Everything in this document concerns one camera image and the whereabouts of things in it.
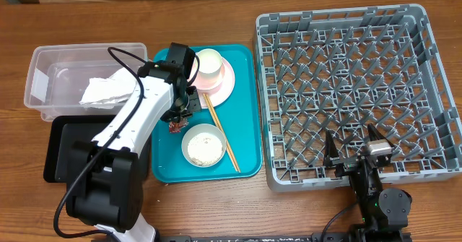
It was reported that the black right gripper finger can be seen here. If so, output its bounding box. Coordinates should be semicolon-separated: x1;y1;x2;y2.
324;130;339;160
367;124;394;149

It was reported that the wooden chopstick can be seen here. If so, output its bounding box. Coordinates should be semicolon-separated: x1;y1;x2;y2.
201;92;239;173
203;93;240;173

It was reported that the red snack wrapper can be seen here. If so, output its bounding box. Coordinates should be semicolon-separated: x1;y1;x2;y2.
169;118;188;133

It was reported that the grey bowl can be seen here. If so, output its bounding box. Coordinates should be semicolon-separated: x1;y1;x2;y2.
181;124;227;168

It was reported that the white cooked rice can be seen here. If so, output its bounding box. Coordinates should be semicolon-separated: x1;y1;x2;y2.
187;132;224;166

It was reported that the white tissue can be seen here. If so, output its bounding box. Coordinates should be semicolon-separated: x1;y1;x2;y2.
79;68;137;109

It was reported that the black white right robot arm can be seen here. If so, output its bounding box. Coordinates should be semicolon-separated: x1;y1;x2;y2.
319;124;412;242

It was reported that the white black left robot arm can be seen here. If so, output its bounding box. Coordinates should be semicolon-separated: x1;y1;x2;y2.
53;57;200;241

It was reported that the grey dishwasher rack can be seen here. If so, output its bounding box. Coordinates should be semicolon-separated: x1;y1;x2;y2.
255;4;461;192

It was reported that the black food waste tray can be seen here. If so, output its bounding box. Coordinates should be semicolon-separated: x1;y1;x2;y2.
43;114;152;183

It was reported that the clear plastic waste bin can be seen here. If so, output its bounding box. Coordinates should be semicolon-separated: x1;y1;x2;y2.
24;43;147;121

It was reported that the small pink bowl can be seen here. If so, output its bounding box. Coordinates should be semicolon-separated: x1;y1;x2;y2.
192;57;225;90

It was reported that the pink plate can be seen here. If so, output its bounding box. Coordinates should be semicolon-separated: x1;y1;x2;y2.
191;54;235;108

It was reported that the pale green cup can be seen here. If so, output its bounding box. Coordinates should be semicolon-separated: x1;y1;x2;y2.
197;48;222;80

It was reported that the teal serving tray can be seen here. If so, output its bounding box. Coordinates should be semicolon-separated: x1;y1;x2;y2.
151;44;262;183

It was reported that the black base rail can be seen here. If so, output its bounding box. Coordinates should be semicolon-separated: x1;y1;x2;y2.
158;233;412;242

